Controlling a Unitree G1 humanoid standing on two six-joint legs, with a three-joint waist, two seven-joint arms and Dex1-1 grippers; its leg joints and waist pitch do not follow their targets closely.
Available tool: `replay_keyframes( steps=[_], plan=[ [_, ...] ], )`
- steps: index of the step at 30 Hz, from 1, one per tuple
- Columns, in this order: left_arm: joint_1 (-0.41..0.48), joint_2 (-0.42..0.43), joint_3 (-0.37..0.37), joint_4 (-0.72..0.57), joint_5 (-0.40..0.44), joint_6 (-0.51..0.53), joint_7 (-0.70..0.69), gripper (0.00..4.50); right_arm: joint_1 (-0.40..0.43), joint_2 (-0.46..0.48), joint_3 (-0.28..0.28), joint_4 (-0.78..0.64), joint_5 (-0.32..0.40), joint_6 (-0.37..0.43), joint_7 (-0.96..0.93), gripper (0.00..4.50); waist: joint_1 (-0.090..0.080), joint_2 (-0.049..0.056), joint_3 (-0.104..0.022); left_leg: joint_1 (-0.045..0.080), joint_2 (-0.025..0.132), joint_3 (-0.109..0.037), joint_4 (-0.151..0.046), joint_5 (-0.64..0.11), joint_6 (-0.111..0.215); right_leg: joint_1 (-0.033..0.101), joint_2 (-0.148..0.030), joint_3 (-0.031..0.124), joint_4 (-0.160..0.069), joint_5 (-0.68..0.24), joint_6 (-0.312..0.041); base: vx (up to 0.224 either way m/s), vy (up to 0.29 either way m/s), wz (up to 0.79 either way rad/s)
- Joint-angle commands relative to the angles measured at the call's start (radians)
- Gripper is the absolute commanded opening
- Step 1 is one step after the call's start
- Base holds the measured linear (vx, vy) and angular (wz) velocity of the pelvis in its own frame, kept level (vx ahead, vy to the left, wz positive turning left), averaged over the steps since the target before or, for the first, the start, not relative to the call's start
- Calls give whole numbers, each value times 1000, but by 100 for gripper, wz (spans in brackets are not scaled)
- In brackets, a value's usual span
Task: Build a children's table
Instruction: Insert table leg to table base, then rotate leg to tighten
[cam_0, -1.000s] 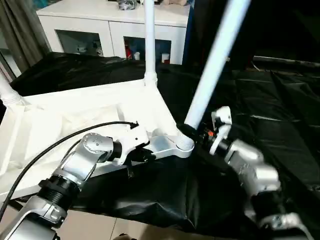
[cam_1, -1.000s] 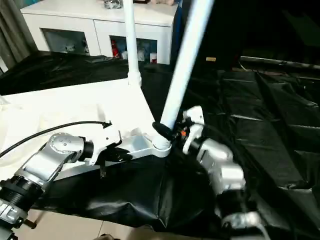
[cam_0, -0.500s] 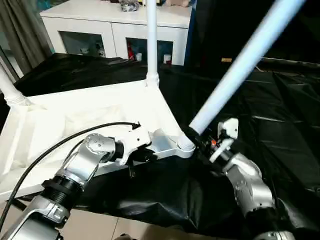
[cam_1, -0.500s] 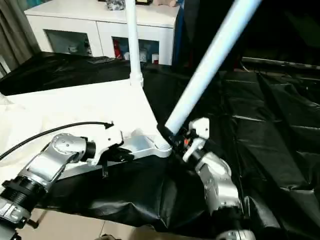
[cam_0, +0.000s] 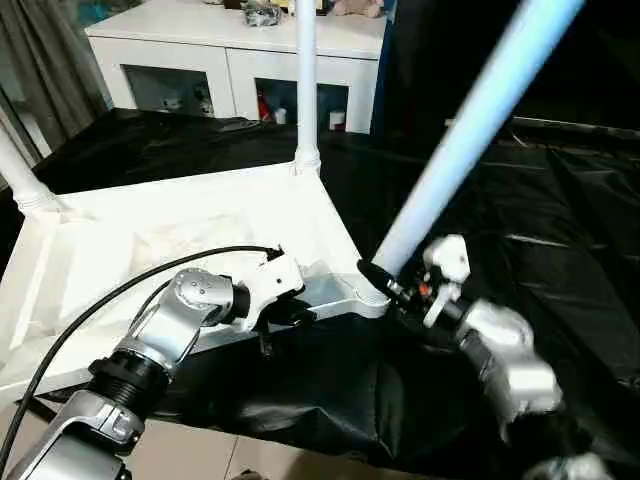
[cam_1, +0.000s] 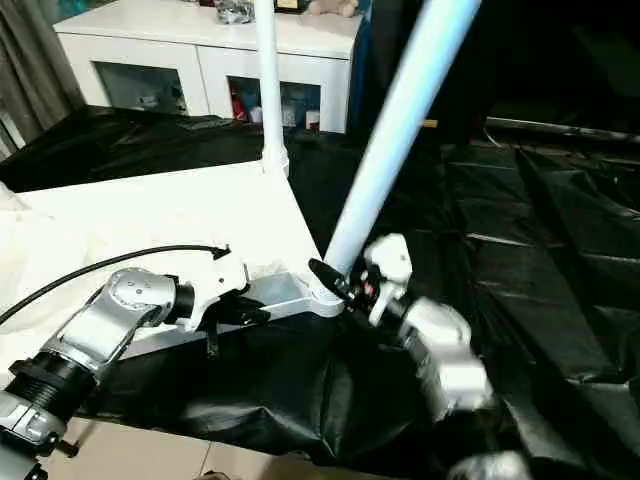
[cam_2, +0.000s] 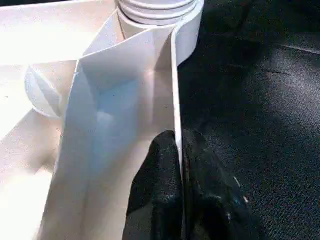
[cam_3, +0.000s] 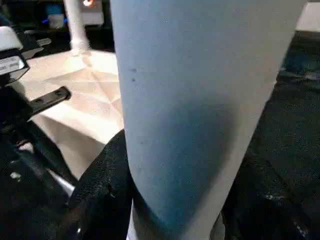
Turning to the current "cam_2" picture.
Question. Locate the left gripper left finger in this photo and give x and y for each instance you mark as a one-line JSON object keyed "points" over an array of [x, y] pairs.
{"points": [[157, 190]]}

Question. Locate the white plastic table leg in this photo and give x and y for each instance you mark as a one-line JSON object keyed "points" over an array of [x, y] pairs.
{"points": [[157, 10]]}

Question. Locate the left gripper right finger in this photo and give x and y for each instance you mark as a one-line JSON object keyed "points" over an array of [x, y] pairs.
{"points": [[210, 200]]}

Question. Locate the black mat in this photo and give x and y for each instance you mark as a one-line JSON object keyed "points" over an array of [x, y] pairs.
{"points": [[262, 112]]}

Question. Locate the white plastic table top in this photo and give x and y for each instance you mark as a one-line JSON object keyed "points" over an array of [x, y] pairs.
{"points": [[75, 100]]}

